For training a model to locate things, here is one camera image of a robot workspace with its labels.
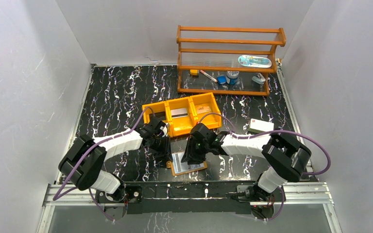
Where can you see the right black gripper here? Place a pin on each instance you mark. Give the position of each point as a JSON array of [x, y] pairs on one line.
[[190, 151]]

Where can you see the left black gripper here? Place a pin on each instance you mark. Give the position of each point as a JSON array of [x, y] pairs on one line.
[[161, 144]]

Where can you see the orange three-compartment plastic bin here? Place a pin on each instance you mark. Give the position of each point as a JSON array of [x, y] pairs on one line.
[[183, 125]]

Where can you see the orange leather card holder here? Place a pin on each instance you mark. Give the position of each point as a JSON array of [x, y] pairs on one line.
[[178, 168]]

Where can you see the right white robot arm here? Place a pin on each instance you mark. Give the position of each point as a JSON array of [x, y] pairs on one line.
[[286, 155]]

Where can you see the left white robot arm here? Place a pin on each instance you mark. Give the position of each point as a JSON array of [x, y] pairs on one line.
[[83, 162]]

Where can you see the grey card in bin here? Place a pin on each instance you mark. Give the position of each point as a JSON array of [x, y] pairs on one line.
[[178, 113]]

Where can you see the brown card in bin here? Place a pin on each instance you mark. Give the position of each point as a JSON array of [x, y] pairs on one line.
[[202, 109]]

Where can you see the white rectangular box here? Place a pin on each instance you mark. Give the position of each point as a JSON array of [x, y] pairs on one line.
[[258, 126]]

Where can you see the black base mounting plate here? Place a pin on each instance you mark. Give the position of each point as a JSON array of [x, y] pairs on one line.
[[195, 197]]

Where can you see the small blue block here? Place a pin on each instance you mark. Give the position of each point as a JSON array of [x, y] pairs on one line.
[[221, 80]]

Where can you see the red white marker pen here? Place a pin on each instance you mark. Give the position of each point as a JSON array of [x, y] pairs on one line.
[[208, 76]]

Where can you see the small yellow block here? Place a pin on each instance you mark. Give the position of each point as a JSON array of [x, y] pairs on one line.
[[194, 72]]

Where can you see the orange wooden shelf rack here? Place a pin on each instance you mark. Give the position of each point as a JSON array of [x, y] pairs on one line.
[[215, 50]]

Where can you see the grey white stapler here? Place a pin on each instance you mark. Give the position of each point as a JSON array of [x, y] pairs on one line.
[[259, 79]]

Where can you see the blister pack on shelf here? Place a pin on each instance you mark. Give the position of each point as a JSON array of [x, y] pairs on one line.
[[254, 61]]

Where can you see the aluminium frame rail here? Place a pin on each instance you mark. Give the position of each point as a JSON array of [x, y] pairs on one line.
[[309, 208]]

